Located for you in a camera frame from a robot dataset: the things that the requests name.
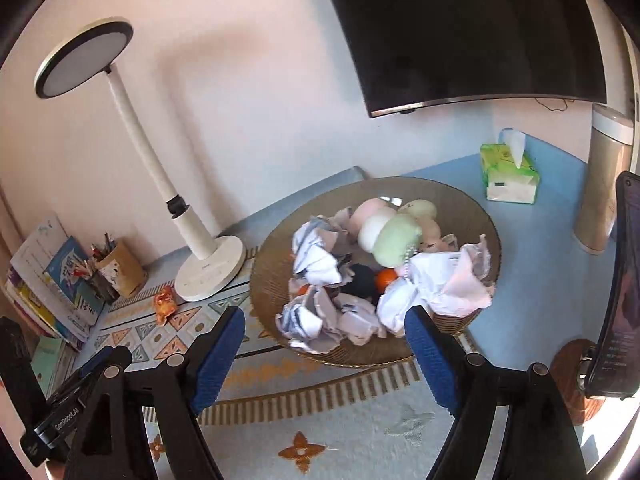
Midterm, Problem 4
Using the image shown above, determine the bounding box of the cream pink plush toy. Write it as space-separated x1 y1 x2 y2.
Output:
397 200 458 253

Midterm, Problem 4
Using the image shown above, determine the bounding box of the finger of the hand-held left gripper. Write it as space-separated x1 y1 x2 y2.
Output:
47 345 118 404

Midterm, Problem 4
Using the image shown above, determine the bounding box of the row of standing books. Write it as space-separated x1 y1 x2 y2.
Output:
4 212 106 346

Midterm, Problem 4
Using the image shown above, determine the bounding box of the black monitor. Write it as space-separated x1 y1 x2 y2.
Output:
314 0 608 119

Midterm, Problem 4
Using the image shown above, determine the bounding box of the black mesh pen cup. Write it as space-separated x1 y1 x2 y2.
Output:
82 270 121 306

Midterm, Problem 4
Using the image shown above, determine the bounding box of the beige thermos bottle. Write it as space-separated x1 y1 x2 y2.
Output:
572 102 636 256

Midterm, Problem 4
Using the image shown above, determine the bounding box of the white desk lamp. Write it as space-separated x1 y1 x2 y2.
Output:
34 18 247 302

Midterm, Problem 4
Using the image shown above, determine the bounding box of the black smartphone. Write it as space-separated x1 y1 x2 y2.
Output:
582 171 640 401

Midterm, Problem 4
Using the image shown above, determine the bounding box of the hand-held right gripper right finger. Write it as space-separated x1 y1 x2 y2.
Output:
404 306 586 480

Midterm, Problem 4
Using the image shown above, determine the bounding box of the round brown phone stand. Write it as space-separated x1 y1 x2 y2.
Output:
550 339 608 426

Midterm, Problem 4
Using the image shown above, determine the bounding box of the green tissue pack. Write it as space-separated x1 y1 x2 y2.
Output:
480 128 542 205

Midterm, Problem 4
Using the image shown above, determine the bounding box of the black round object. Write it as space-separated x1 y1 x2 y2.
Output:
345 263 378 306

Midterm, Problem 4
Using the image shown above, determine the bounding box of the bunch of dark pens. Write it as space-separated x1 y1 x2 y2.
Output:
90 232 117 261

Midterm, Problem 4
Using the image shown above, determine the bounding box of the pink white green plush dango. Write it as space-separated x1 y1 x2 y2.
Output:
347 198 423 281

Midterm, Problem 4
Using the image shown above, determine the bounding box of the stack of green booklets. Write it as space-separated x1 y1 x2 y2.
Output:
30 335 78 401

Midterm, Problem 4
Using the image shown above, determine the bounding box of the beige cylindrical pen holder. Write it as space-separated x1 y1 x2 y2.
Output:
95 238 148 298

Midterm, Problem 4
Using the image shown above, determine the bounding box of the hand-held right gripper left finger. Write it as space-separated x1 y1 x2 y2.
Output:
65 305 247 480

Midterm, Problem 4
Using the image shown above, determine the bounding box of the brown ribbed glass bowl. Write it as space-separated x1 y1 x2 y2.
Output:
249 176 502 368

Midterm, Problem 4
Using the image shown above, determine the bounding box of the orange snack wrapper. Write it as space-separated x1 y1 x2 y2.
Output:
152 285 178 326

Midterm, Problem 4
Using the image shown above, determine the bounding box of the patterned woven table mat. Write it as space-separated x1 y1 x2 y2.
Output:
92 280 506 480

